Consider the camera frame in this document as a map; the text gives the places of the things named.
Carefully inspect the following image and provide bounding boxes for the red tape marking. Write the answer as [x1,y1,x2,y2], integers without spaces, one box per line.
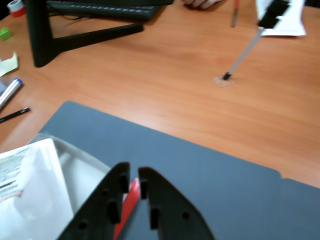
[113,177,141,240]

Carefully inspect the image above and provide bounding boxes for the pale yellow tape scrap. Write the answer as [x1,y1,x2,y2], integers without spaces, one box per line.
[0,51,19,78]

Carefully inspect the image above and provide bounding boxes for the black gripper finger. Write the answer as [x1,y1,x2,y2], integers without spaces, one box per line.
[57,161,131,240]
[137,166,216,240]

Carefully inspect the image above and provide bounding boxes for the green block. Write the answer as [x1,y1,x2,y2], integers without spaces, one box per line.
[0,27,14,42]

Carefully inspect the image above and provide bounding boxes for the silver marker with blue cap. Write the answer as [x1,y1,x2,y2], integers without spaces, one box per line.
[0,77,24,111]

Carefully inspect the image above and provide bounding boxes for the white gray paper box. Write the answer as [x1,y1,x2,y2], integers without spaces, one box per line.
[26,133,113,240]

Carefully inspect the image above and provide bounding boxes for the black camera on white pole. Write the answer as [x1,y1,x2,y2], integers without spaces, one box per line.
[213,0,290,89]

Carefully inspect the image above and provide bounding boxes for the white paper sheets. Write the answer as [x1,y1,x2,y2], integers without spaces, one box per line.
[255,0,308,38]

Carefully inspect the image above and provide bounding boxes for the red gray pen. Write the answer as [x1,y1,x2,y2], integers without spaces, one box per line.
[230,0,241,29]

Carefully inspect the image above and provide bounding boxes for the person's hand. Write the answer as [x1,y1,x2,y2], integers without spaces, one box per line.
[180,0,223,11]

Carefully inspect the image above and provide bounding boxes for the black monitor stand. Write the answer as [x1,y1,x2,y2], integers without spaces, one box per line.
[25,0,175,69]

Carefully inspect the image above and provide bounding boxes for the black pen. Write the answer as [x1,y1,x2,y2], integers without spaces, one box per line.
[0,106,32,124]

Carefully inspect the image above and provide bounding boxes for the white packaged sandwich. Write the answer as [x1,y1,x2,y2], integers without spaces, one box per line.
[0,138,75,240]

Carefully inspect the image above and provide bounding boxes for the red tape roll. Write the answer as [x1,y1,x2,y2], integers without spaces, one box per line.
[6,0,27,19]

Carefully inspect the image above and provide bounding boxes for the gray mat under white box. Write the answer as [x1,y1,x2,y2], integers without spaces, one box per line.
[36,100,283,240]

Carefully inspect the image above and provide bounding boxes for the black keyboard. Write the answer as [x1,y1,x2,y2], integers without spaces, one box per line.
[45,0,164,22]

